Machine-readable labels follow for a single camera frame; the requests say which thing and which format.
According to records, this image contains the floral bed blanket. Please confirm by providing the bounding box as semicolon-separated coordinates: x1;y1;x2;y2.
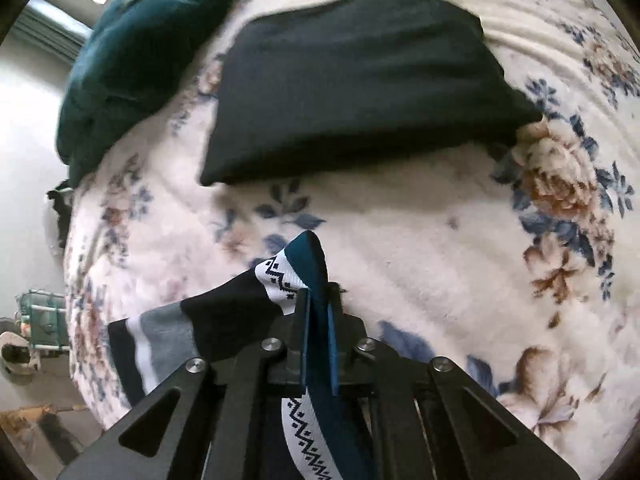
64;0;639;479

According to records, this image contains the teal wire rack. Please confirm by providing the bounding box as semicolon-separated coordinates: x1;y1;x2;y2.
15;289;70;352

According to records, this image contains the black clothes pile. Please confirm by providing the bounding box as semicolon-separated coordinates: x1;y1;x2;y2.
46;180;74;250

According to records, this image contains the striped knit sweater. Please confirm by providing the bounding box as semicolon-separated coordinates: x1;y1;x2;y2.
107;231;373;479

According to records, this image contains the folded teal velvet quilt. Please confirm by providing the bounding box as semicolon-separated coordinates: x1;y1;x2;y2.
56;0;234;188

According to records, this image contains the left teal curtain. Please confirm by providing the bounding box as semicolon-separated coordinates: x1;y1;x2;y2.
10;0;92;66

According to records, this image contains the folded black garment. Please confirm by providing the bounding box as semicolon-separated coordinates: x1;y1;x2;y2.
200;0;541;186

